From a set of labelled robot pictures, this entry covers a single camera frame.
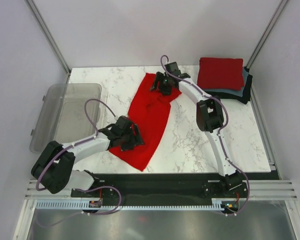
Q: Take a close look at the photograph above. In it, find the aluminium frame post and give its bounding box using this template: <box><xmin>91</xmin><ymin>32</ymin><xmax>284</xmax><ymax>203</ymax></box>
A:
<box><xmin>24</xmin><ymin>0</ymin><xmax>71</xmax><ymax>77</ymax></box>
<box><xmin>245</xmin><ymin>0</ymin><xmax>290</xmax><ymax>69</ymax></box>

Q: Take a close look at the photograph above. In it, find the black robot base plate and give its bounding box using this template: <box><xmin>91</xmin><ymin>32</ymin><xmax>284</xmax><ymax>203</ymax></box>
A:
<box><xmin>71</xmin><ymin>173</ymin><xmax>248</xmax><ymax>206</ymax></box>

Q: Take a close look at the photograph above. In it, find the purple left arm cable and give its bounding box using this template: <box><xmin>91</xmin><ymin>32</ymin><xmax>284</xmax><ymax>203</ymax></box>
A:
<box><xmin>36</xmin><ymin>99</ymin><xmax>118</xmax><ymax>192</ymax></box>

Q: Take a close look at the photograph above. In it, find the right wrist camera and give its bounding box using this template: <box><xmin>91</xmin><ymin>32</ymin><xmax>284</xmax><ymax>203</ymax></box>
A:
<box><xmin>164</xmin><ymin>62</ymin><xmax>191</xmax><ymax>79</ymax></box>

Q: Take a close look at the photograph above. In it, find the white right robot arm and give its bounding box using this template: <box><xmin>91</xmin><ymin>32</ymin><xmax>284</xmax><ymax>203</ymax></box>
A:
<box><xmin>150</xmin><ymin>71</ymin><xmax>243</xmax><ymax>197</ymax></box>

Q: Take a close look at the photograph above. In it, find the clear grey plastic bin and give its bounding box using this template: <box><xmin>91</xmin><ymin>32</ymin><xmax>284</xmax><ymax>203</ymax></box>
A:
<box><xmin>29</xmin><ymin>83</ymin><xmax>102</xmax><ymax>154</ymax></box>

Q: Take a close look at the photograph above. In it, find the bright red t-shirt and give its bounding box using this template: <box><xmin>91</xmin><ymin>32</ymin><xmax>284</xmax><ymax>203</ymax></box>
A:
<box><xmin>109</xmin><ymin>73</ymin><xmax>182</xmax><ymax>171</ymax></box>

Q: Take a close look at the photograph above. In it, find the right aluminium frame post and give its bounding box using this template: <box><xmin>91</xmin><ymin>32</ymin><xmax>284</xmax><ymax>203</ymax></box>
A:
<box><xmin>245</xmin><ymin>0</ymin><xmax>290</xmax><ymax>69</ymax></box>

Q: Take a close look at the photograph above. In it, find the folded grey-blue t-shirt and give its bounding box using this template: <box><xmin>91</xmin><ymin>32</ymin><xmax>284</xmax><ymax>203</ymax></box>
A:
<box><xmin>202</xmin><ymin>68</ymin><xmax>250</xmax><ymax>98</ymax></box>

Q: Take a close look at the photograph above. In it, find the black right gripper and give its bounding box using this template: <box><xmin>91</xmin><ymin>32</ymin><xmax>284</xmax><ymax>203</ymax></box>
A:
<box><xmin>150</xmin><ymin>72</ymin><xmax>173</xmax><ymax>97</ymax></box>

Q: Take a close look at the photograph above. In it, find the left aluminium frame post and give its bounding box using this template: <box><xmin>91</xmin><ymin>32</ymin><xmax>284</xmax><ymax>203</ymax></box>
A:
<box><xmin>24</xmin><ymin>0</ymin><xmax>71</xmax><ymax>77</ymax></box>

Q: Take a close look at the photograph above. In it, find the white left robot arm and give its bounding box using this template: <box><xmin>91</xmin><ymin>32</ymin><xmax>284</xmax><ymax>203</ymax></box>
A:
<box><xmin>31</xmin><ymin>123</ymin><xmax>145</xmax><ymax>197</ymax></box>

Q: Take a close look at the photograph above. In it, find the white slotted cable duct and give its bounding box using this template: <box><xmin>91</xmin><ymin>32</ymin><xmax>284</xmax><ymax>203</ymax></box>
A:
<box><xmin>35</xmin><ymin>199</ymin><xmax>224</xmax><ymax>211</ymax></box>

